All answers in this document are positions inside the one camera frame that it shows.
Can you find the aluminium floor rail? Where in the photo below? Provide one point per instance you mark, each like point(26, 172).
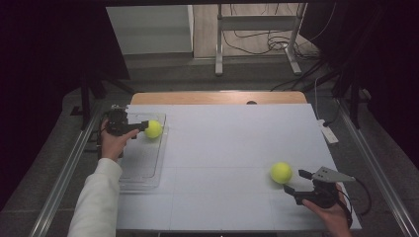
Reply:
point(62, 184)
point(378, 171)

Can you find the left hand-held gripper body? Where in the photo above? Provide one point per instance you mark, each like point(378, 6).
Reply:
point(117, 123)

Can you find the person's right hand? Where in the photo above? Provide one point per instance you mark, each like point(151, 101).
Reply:
point(332, 217)

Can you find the white power strip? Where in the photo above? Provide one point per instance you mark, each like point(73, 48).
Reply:
point(328, 132)

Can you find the white foam board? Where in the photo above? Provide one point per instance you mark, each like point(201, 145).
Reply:
point(210, 197)

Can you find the dark stand legs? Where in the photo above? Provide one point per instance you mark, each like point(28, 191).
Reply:
point(354, 98)
point(86, 98)

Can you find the white cabinet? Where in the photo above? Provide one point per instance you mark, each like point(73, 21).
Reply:
point(148, 29)

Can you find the person's left hand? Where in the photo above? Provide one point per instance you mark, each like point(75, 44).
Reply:
point(113, 144)

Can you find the grey metal stand frame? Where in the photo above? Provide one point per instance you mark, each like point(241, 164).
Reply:
point(258, 23)

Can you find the black floor socket plate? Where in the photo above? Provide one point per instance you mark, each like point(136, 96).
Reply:
point(92, 144)

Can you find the yellow tennis ball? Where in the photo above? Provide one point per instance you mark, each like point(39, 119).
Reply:
point(281, 173)
point(153, 129)

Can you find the clear plastic tray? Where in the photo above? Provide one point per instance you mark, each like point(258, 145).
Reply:
point(145, 161)

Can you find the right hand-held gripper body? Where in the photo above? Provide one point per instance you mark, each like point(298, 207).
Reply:
point(321, 196)

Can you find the dark curtain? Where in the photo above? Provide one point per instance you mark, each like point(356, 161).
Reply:
point(388, 65)
point(39, 65)

